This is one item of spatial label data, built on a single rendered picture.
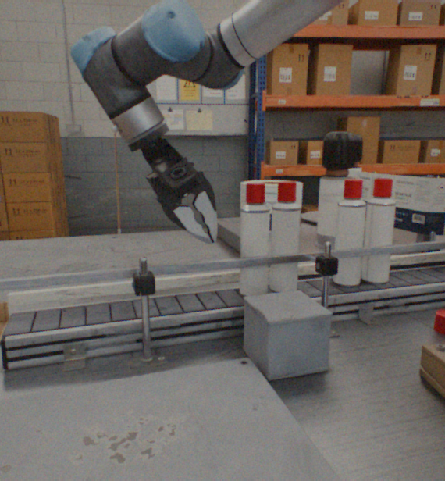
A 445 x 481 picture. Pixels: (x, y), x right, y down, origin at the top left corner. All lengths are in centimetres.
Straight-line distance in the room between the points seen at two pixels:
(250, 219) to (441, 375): 36
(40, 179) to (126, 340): 333
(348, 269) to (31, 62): 499
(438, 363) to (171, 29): 55
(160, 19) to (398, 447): 57
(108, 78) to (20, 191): 337
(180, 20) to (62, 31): 491
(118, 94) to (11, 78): 492
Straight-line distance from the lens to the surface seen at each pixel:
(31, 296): 75
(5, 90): 558
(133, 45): 63
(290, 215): 74
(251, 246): 72
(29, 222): 403
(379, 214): 84
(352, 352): 71
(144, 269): 60
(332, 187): 110
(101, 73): 66
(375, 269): 87
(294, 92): 467
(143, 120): 66
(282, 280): 77
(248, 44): 68
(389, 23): 510
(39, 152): 394
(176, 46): 60
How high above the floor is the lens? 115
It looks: 13 degrees down
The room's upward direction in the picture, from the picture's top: straight up
